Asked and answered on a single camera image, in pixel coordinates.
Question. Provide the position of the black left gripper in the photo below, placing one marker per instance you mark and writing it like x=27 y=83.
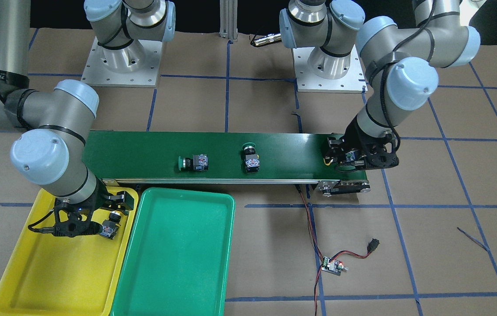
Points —
x=352 y=137

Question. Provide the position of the green plastic tray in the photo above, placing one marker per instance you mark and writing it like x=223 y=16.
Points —
x=177 y=259

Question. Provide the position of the yellow plastic tray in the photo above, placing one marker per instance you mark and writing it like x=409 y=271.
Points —
x=62 y=276

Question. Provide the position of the green conveyor belt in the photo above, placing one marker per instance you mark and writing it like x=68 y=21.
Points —
x=152 y=158

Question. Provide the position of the black connector plug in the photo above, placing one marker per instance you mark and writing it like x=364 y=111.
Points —
x=372 y=245

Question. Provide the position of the small motor controller board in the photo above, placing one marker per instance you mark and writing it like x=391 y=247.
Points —
x=333 y=266

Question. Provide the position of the aluminium frame post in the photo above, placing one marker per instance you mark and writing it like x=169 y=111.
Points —
x=228 y=19

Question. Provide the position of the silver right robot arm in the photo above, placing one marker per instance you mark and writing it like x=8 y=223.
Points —
x=55 y=127

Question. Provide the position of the silver metal cylinder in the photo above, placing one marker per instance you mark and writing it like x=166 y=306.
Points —
x=265 y=40

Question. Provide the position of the green push button on belt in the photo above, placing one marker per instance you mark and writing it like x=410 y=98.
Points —
x=198 y=162

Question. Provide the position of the green push button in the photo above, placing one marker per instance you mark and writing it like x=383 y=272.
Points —
x=250 y=157
x=198 y=162

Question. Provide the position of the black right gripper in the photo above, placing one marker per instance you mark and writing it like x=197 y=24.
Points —
x=98 y=198

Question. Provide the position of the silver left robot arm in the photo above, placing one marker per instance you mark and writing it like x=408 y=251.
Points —
x=401 y=67

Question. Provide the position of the yellow push button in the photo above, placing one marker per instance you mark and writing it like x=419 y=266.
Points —
x=111 y=225
x=340 y=158

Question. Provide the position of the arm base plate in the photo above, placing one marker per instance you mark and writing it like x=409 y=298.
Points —
x=345 y=74
x=134 y=64

